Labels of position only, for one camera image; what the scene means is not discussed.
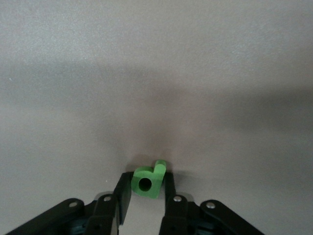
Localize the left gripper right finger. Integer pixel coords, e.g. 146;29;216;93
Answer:
158;173;266;235

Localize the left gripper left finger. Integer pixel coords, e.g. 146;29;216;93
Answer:
4;172;134;235

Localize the green foam letter p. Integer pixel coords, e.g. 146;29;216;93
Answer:
131;159;167;199

